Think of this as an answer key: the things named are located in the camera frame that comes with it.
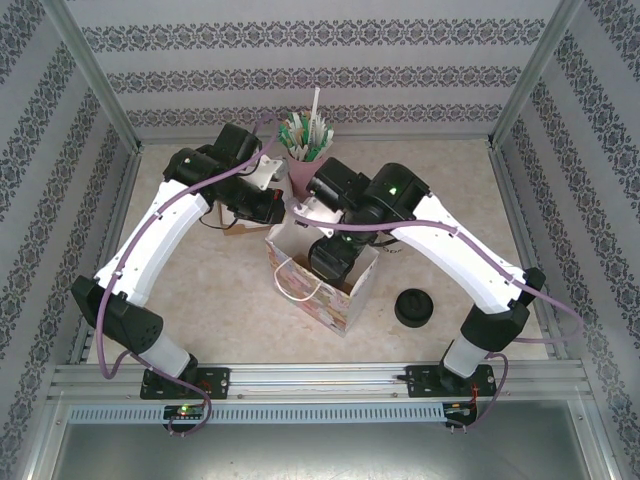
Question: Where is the aluminium mounting rail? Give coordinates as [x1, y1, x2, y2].
[48, 363, 587, 402]

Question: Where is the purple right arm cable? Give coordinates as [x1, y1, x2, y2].
[293, 199, 585, 432]

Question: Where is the white paper stick packet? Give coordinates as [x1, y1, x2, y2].
[286, 112, 307, 149]

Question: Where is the white straw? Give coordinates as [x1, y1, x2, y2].
[307, 88, 322, 151]

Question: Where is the aluminium frame post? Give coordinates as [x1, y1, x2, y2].
[485, 0, 585, 151]
[40, 0, 145, 154]

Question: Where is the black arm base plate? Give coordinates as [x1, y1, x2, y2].
[404, 364, 497, 397]
[141, 367, 232, 400]

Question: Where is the pink stirrer cup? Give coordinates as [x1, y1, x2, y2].
[285, 149, 326, 200]

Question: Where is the stack of paper cups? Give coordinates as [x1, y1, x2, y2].
[372, 232, 409, 256]

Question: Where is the white patterned paper gift bag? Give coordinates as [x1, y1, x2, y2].
[263, 219, 380, 337]

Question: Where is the black lid stack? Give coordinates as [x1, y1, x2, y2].
[393, 288, 434, 329]

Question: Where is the aluminium side rail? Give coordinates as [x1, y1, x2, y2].
[487, 139, 571, 362]
[67, 144, 145, 366]

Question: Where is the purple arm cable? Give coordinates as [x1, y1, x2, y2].
[293, 199, 585, 432]
[98, 112, 287, 434]

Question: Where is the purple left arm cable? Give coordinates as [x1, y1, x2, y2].
[98, 112, 287, 434]

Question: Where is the grey slotted cable duct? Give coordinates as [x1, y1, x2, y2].
[67, 402, 449, 426]

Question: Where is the thin black cable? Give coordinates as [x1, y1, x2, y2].
[201, 213, 239, 234]

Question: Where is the grey metal sheet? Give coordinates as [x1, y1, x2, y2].
[49, 422, 614, 480]

